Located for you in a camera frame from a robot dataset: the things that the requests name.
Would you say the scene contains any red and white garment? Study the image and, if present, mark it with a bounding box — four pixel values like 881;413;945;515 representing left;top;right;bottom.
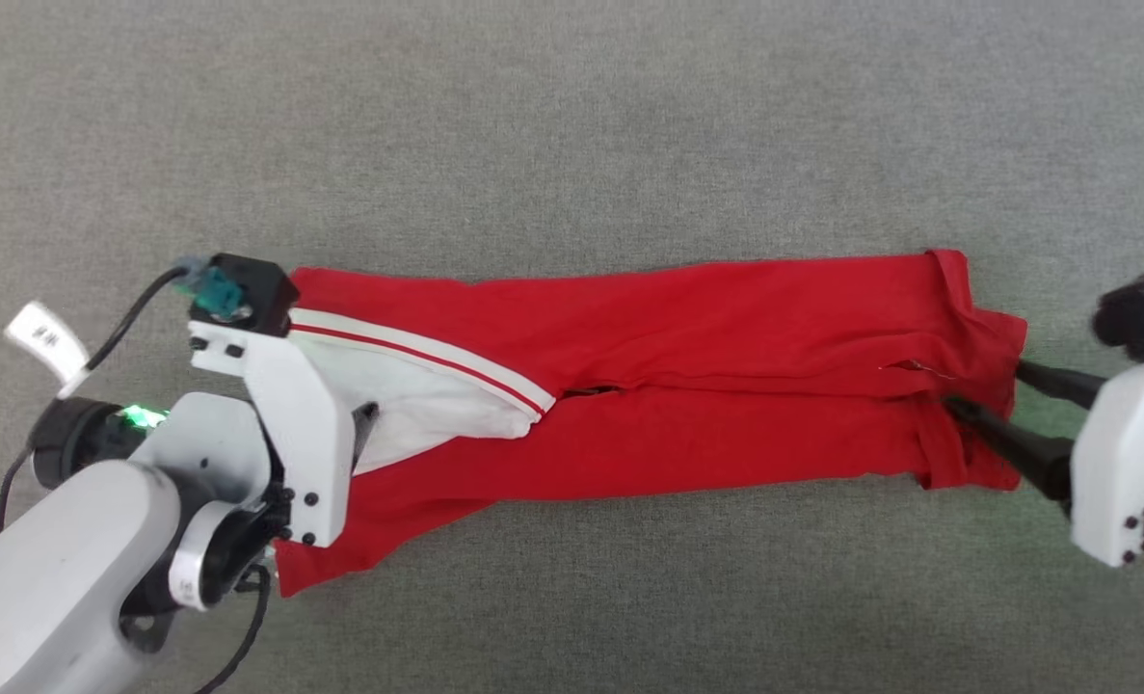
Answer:
273;249;1028;599

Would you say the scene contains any thin black cable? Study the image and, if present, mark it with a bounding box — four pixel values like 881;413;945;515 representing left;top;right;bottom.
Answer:
196;564;272;694
0;268;192;536

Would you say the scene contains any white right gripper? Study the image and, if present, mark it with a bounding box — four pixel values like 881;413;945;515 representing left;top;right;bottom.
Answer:
945;352;1144;568

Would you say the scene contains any white cable label tag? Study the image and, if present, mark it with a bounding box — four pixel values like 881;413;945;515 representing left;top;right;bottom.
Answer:
5;302;91;398

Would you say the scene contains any teal cable connector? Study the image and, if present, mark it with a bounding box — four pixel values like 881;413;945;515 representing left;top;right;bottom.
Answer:
174;255;253;321

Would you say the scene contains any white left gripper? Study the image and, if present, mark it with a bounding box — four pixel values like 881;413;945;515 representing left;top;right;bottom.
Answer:
189;321;380;547

